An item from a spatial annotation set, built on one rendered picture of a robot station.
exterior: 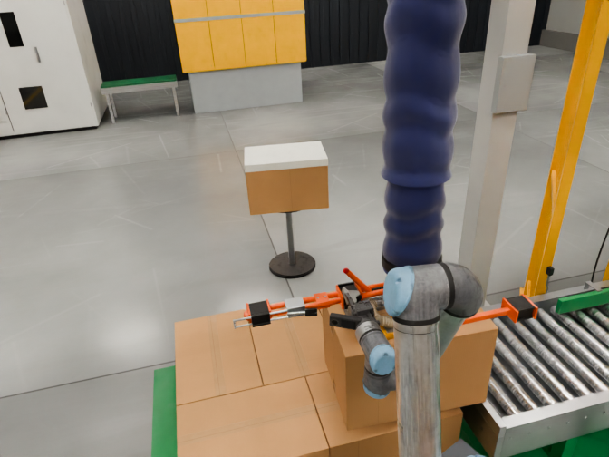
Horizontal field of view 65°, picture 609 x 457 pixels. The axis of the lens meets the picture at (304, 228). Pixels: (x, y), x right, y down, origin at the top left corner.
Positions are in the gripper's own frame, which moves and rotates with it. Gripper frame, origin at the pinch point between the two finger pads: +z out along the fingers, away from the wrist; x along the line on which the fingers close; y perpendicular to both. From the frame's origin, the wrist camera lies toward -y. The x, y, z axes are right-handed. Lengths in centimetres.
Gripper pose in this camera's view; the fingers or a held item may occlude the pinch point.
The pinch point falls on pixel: (343, 296)
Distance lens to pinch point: 184.3
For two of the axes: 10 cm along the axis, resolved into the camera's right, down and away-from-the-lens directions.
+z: -2.5, -4.7, 8.4
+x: -0.5, -8.7, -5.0
